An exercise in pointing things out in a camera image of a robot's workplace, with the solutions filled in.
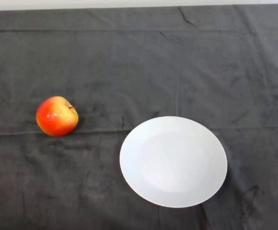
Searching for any red yellow apple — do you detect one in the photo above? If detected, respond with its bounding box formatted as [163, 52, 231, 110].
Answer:
[35, 96, 79, 137]

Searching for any white round plate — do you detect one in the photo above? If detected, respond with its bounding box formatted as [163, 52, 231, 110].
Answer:
[119, 116, 228, 208]

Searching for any black cloth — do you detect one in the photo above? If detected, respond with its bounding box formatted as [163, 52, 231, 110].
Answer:
[0, 4, 278, 230]

